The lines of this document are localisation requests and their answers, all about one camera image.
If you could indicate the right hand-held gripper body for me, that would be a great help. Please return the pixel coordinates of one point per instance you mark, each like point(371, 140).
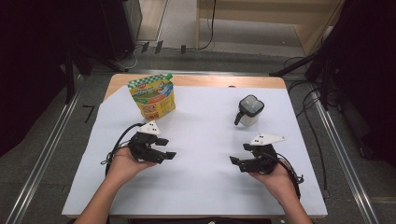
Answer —
point(264, 158)

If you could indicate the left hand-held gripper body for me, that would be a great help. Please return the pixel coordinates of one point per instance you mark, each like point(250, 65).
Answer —
point(141, 149)

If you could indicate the clear jar with black lid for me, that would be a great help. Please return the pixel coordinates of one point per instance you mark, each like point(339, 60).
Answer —
point(250, 105)

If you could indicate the yellow seasoning pouch green cap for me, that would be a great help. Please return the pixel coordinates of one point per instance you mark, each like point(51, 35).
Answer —
point(152, 99)

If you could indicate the person's left hand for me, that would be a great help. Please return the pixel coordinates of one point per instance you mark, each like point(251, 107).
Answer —
point(124, 166)

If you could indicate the person's right hand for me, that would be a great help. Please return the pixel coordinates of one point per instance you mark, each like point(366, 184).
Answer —
point(278, 183)

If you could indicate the black metal stand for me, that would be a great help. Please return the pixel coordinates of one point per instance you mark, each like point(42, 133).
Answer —
point(70, 81)
point(292, 66)

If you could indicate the black cabinet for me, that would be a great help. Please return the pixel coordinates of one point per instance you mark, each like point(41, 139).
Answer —
point(118, 28)

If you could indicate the dark curtain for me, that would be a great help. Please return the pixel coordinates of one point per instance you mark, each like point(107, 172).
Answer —
point(367, 62)
point(31, 62)

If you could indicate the metal floor rail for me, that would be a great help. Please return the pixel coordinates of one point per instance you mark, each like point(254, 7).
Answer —
point(45, 155)
point(342, 155)

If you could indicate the metal rail behind table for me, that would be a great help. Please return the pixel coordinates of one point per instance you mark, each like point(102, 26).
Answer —
point(218, 73)

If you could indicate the black floor bracket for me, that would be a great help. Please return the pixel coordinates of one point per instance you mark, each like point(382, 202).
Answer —
point(158, 46)
point(145, 46)

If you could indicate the light wooden frame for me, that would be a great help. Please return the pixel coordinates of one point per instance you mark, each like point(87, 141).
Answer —
point(264, 14)

